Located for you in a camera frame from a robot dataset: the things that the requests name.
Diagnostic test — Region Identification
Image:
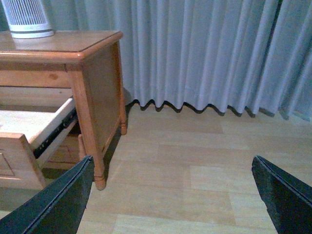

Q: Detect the wooden nightstand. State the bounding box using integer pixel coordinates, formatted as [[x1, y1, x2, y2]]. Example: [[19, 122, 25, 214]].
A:
[[0, 31, 127, 190]]

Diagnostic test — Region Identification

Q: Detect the wooden drawer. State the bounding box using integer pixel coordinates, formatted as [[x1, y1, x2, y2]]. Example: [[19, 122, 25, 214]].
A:
[[0, 97, 78, 190], [43, 134, 80, 170]]

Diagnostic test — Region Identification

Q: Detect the grey curtain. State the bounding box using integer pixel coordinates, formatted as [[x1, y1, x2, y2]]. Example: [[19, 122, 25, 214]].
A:
[[0, 0, 312, 121]]

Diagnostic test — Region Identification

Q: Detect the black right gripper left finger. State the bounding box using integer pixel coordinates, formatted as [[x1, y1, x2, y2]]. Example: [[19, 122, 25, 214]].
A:
[[0, 156, 94, 234]]

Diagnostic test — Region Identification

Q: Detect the white air purifier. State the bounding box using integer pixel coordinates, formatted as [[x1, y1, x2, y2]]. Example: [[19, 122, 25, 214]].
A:
[[1, 0, 55, 39]]

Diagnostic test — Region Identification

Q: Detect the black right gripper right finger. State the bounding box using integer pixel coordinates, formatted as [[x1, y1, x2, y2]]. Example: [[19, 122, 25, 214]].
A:
[[252, 156, 312, 234]]

